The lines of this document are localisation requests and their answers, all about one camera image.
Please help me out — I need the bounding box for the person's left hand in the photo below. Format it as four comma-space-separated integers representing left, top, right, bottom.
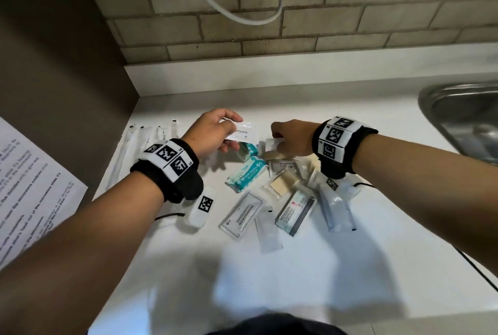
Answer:
180, 108, 244, 161

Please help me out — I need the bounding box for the person's dark clothing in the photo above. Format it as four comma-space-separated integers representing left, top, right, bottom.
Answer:
206, 312, 348, 335

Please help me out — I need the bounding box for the white and blue poster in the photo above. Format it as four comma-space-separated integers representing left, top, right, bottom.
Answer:
0, 116, 89, 270

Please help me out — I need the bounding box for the steel sink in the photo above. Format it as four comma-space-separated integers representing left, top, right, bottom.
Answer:
418, 81, 498, 165

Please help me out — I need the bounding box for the clear comb packet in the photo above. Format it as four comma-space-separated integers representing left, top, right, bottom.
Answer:
319, 183, 357, 233
255, 206, 284, 255

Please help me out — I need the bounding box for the white countertop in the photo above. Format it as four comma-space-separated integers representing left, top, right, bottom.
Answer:
87, 88, 498, 335

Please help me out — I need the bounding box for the stack of small white sachets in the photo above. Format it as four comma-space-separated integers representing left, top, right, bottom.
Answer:
224, 120, 260, 144

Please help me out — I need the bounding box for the person's left forearm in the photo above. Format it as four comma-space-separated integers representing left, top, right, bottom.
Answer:
0, 169, 166, 335

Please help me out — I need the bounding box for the white box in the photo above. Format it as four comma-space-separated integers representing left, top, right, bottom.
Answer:
275, 190, 317, 238

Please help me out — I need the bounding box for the person's right forearm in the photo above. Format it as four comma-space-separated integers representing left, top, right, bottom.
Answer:
352, 134, 498, 266

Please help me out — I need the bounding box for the person's right hand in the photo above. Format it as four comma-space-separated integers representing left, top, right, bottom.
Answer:
270, 119, 324, 158

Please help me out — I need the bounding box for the black wristband with marker tags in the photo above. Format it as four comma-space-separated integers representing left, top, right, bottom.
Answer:
130, 138, 205, 204
311, 116, 379, 180

